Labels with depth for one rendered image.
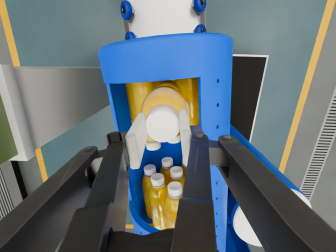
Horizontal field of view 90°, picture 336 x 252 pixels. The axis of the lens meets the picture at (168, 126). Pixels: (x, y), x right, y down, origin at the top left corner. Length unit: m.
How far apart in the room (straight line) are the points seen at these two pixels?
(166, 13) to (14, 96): 0.54
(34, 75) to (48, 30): 1.04
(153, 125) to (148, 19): 0.45
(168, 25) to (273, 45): 1.24
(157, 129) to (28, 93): 0.64
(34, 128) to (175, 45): 0.65
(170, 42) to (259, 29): 1.43
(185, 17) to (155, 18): 0.09
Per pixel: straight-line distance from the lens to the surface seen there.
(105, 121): 1.70
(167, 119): 0.18
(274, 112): 1.82
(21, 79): 0.77
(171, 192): 0.46
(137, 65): 0.28
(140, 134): 0.16
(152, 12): 0.60
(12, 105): 0.72
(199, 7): 0.55
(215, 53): 0.31
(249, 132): 1.60
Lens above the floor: 1.50
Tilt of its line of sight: 71 degrees down
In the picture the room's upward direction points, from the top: 177 degrees counter-clockwise
